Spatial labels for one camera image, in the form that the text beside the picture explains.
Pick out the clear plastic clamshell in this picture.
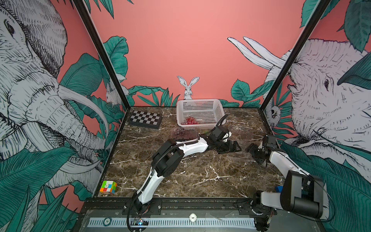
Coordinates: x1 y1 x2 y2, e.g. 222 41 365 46
197 129 212 140
230 128 266 151

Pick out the red grape bunch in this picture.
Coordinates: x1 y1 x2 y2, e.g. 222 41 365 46
185 117 199 125

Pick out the purple grape bunch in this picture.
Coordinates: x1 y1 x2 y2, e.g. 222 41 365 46
175 128 195 140

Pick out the clear plastic clamshell container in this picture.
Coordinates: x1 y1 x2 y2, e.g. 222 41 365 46
171 128 198 142

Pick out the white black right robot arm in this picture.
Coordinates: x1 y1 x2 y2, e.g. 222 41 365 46
246 144 324 218

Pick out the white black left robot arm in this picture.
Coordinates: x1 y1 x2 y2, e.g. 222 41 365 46
133 135 242 206

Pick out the white perforated plastic basket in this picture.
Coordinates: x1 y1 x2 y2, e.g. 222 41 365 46
176 99 225 129

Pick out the small blue cube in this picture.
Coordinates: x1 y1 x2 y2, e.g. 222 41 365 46
275 186 283 192

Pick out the black white chessboard box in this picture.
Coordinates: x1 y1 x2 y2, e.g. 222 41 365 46
128 110 162 129

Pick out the colourful rubik cube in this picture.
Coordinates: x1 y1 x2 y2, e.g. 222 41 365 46
100 180 117 194

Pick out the black left camera cable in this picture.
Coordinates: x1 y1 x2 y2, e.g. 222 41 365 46
215 113 230 128

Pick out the black front mounting rail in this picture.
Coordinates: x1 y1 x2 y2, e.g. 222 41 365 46
81 197 274 217

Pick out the white slotted cable duct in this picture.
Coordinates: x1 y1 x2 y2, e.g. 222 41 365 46
87 217 256 229

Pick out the black right frame post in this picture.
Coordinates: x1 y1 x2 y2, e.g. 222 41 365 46
260 0 331 111

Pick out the black frame post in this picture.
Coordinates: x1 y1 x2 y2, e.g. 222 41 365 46
72 0 130 110
260 0 331 111

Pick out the black left frame post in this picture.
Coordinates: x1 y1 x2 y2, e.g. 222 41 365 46
72 0 130 110

